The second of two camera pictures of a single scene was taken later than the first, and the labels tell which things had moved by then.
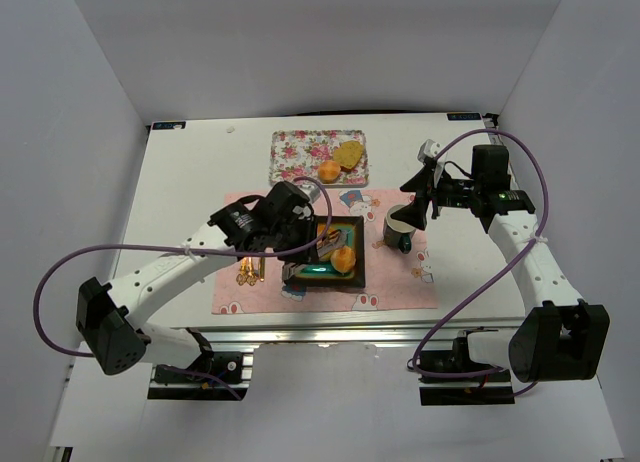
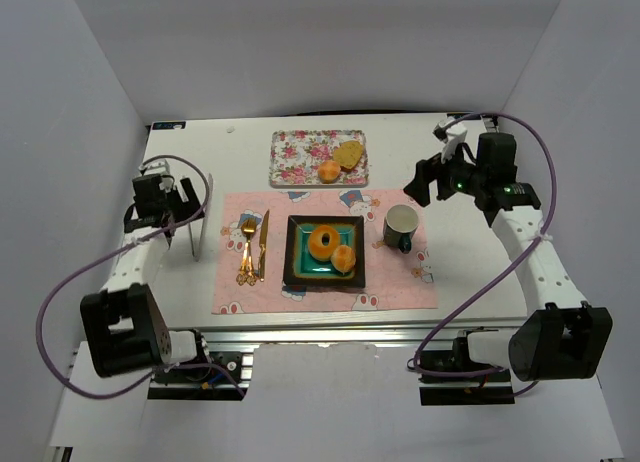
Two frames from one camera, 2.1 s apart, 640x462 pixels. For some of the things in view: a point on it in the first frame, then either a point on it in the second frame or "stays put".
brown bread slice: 348,154 stays put
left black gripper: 304,244 → 185,202
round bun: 343,259 stays put
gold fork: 247,273 stays put
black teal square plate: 321,274 stays put
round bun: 329,171 stays put
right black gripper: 430,194 → 435,177
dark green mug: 397,233 stays put
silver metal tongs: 327,242 → 196,252
